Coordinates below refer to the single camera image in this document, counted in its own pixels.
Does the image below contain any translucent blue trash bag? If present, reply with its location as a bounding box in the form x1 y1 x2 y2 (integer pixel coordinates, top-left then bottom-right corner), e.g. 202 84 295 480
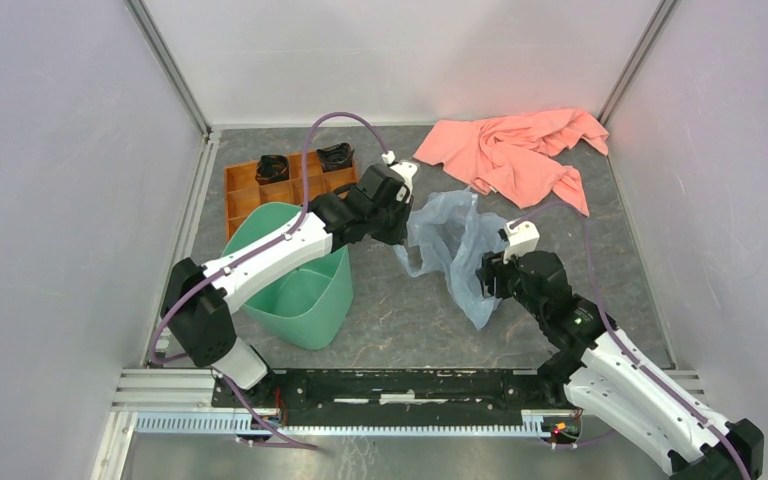
393 189 507 330

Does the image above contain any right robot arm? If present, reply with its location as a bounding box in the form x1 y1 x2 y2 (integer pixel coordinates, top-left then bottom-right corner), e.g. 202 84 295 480
476 251 765 479

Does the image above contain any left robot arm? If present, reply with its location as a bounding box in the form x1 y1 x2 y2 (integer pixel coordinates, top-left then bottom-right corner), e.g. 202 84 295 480
158 161 419 408

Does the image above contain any green plastic trash bin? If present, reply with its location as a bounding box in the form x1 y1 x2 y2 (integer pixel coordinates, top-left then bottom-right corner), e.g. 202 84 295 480
222 202 354 350

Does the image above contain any pink cloth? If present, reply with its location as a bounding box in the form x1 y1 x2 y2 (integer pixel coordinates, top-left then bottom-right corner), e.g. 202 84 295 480
413 108 609 216

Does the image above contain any orange compartment tray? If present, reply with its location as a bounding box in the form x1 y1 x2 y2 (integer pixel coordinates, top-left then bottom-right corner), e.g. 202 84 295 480
223 150 359 241

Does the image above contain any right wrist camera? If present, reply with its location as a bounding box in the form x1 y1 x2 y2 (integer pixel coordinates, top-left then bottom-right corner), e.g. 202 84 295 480
502 220 540 264

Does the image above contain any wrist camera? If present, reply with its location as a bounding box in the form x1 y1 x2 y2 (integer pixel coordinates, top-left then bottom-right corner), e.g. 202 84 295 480
389 160 419 203
502 220 540 264

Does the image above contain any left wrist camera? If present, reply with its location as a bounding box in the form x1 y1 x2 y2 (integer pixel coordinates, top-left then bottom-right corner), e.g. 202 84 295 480
389 160 419 203

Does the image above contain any white toothed cable strip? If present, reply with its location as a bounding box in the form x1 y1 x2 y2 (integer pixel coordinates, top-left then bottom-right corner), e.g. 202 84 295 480
135 410 548 437

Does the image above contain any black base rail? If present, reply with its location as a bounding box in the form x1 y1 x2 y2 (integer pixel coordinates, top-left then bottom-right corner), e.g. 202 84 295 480
243 368 574 427

